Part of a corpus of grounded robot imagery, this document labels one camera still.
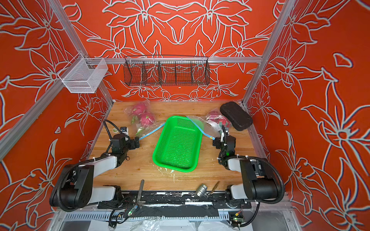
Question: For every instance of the pink dragon fruit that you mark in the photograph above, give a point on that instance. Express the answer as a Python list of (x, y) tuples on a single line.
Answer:
[(146, 120), (216, 118), (139, 108)]

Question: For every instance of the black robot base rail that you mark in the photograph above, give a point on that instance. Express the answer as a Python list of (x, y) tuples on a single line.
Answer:
[(181, 204)]

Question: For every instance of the clear zip bag blue seal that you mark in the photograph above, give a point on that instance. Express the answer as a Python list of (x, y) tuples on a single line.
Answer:
[(143, 132)]

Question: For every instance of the black wire wall basket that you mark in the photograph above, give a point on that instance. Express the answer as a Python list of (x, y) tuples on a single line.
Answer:
[(171, 70)]

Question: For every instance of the silver metal cylinder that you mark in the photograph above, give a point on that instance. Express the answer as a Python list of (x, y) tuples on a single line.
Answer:
[(201, 190)]

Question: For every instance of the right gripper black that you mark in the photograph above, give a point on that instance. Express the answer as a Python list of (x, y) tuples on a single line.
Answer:
[(221, 141)]

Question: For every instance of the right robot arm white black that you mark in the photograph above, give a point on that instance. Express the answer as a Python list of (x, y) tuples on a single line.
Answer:
[(261, 182)]

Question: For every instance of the black oval foam pad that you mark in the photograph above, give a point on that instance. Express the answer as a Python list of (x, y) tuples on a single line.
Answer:
[(239, 118)]

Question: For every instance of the green plastic perforated basket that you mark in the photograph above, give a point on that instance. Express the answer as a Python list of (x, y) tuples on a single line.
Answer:
[(179, 144)]

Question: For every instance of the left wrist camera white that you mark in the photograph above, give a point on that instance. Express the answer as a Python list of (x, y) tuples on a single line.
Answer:
[(124, 130)]

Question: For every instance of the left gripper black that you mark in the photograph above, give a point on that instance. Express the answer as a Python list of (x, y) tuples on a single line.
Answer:
[(132, 145)]

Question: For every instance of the white mesh wall basket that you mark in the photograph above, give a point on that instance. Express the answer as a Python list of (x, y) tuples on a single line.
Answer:
[(82, 76)]

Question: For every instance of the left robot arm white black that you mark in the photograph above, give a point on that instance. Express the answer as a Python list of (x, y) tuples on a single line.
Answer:
[(75, 188)]

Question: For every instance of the brass rod tool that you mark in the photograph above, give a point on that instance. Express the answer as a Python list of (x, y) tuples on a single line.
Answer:
[(214, 188)]

